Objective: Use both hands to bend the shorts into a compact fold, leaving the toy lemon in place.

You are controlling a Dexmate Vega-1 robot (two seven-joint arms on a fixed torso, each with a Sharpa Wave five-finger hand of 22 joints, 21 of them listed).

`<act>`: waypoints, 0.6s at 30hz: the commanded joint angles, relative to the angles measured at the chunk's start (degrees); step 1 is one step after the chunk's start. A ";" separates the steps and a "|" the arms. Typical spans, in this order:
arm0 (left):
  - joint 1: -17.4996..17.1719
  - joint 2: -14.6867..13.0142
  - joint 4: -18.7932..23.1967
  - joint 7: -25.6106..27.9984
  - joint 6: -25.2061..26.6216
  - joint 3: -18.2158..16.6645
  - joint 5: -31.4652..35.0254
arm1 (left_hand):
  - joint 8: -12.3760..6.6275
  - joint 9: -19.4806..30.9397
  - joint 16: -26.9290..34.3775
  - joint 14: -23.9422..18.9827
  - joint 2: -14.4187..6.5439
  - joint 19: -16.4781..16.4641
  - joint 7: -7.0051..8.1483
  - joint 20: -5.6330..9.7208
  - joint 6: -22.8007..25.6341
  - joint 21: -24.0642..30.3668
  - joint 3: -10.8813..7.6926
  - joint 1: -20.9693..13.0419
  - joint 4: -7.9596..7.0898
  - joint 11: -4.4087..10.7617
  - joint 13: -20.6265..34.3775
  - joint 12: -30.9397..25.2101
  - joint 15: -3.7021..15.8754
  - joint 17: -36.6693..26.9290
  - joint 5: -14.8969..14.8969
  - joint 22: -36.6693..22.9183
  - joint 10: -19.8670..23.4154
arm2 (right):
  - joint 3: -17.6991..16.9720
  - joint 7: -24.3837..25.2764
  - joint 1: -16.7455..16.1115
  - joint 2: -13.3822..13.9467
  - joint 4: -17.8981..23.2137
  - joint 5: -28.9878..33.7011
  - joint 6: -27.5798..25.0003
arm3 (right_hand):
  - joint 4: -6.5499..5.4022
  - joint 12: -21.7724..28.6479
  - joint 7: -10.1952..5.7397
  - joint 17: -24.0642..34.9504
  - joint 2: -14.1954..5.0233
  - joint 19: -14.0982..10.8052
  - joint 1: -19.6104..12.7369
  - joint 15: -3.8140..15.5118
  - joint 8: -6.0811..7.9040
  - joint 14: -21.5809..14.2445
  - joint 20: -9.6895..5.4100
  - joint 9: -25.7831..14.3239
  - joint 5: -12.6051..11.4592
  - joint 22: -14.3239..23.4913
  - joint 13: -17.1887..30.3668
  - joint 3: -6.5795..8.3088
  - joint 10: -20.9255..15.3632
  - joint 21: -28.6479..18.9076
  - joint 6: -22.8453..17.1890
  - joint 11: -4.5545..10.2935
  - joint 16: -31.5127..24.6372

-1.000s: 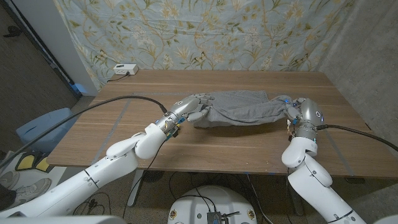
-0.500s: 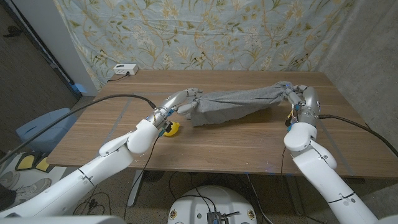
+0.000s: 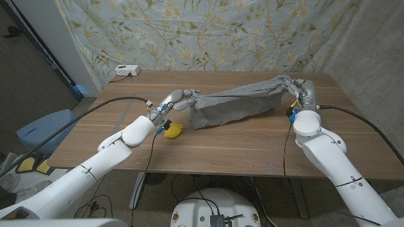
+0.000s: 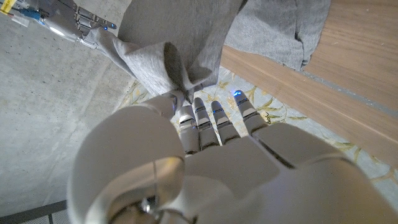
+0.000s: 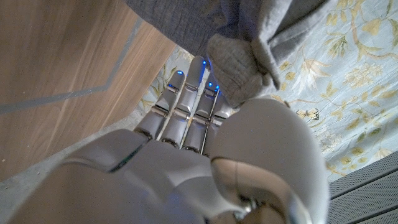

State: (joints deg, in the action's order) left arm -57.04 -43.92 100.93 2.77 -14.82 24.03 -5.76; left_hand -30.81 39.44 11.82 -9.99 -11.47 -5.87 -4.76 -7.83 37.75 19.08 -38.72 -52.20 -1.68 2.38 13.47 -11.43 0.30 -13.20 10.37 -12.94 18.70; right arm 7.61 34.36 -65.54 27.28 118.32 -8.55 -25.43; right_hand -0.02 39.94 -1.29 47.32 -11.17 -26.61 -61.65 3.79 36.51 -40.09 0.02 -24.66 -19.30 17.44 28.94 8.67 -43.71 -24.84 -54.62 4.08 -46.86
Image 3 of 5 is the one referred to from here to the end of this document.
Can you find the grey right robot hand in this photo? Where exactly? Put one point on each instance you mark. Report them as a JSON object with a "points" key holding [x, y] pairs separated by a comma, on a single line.
{"points": [[306, 91]]}

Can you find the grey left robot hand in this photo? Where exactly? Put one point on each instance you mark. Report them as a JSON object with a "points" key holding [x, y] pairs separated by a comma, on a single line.
{"points": [[172, 99]]}

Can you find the grey shorts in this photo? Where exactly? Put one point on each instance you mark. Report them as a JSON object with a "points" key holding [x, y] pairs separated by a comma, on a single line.
{"points": [[233, 104]]}

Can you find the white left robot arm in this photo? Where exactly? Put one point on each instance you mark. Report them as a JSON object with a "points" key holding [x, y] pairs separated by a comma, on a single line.
{"points": [[94, 167]]}

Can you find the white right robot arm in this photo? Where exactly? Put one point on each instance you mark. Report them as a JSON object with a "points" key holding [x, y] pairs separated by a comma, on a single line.
{"points": [[331, 157]]}

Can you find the yellow toy lemon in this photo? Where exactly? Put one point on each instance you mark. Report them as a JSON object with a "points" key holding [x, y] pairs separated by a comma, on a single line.
{"points": [[175, 131]]}

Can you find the grey tape outline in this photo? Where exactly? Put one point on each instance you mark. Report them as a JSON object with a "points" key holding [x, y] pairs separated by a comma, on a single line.
{"points": [[124, 114]]}

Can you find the white power strip box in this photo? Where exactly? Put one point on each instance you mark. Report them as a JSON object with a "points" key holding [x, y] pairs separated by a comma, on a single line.
{"points": [[127, 70]]}

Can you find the floral printed backdrop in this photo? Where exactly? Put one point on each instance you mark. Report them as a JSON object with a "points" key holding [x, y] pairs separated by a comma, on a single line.
{"points": [[205, 34]]}

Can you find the grey table leg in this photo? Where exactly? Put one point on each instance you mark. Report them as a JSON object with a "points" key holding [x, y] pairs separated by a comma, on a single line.
{"points": [[138, 189], [300, 198]]}

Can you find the white robot torso base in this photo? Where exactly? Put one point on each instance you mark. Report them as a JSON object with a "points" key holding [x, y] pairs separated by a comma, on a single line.
{"points": [[195, 208]]}

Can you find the blue padded stool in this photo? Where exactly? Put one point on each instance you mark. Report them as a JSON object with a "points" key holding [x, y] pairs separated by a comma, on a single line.
{"points": [[47, 130]]}

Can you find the small black torso device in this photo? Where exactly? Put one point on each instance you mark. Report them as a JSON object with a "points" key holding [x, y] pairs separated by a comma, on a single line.
{"points": [[217, 221]]}

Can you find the sneaker print floor mat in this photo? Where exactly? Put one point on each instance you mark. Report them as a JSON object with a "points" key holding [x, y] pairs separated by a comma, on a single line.
{"points": [[19, 176]]}

